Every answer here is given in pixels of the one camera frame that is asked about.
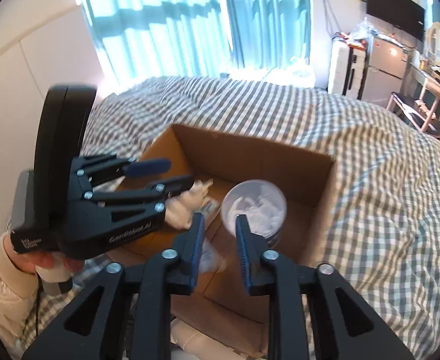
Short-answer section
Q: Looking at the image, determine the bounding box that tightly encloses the cream animal figurine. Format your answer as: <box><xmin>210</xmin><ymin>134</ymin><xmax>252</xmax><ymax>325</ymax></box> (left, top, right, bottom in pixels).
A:
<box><xmin>165</xmin><ymin>179</ymin><xmax>219</xmax><ymax>230</ymax></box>

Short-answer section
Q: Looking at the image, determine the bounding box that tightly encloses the person's left hand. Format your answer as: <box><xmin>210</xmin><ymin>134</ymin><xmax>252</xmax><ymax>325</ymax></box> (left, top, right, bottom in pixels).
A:
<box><xmin>3</xmin><ymin>235</ymin><xmax>84</xmax><ymax>274</ymax></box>

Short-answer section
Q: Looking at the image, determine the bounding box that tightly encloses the cream quilted jacket sleeve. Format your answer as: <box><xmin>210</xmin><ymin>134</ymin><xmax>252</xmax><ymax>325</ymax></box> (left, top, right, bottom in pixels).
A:
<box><xmin>0</xmin><ymin>234</ymin><xmax>38</xmax><ymax>359</ymax></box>

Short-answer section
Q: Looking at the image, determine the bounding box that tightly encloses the checkered bed duvet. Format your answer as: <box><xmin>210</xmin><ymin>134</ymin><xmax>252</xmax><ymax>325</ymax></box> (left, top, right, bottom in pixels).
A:
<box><xmin>2</xmin><ymin>76</ymin><xmax>440</xmax><ymax>360</ymax></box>

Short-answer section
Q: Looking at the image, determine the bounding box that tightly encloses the brown cardboard box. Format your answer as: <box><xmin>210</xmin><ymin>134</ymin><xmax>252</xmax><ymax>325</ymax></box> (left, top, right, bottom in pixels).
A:
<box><xmin>105</xmin><ymin>123</ymin><xmax>336</xmax><ymax>359</ymax></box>

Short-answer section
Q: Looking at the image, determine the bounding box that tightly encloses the teal window curtain right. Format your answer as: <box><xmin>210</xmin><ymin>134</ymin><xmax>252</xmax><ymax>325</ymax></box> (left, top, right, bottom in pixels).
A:
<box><xmin>226</xmin><ymin>0</ymin><xmax>311</xmax><ymax>69</ymax></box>

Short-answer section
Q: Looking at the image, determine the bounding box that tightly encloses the wooden chair black seat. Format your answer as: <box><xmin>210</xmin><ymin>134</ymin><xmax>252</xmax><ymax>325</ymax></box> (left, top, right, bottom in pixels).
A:
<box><xmin>387</xmin><ymin>92</ymin><xmax>440</xmax><ymax>139</ymax></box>

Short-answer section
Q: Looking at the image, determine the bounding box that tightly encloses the white hard suitcase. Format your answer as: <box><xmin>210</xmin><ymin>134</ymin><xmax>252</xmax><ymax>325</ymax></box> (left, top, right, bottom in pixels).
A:
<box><xmin>327</xmin><ymin>40</ymin><xmax>366</xmax><ymax>99</ymax></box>

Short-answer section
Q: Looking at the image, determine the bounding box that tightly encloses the wooden vanity desk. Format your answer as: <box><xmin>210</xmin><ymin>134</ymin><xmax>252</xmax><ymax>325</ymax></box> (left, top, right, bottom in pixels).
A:
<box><xmin>407</xmin><ymin>61</ymin><xmax>440</xmax><ymax>143</ymax></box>

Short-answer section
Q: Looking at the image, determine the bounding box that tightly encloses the silver mini fridge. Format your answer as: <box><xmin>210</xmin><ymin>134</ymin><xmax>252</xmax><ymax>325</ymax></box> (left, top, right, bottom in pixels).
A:
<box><xmin>359</xmin><ymin>35</ymin><xmax>408</xmax><ymax>108</ymax></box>

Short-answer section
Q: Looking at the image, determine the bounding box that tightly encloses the oval vanity mirror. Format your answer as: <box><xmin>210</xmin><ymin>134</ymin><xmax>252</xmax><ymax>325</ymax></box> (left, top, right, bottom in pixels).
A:
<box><xmin>426</xmin><ymin>22</ymin><xmax>440</xmax><ymax>67</ymax></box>

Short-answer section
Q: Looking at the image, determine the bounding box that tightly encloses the black wall television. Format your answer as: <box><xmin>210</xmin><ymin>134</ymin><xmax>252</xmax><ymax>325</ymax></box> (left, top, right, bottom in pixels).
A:
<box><xmin>366</xmin><ymin>0</ymin><xmax>425</xmax><ymax>41</ymax></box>

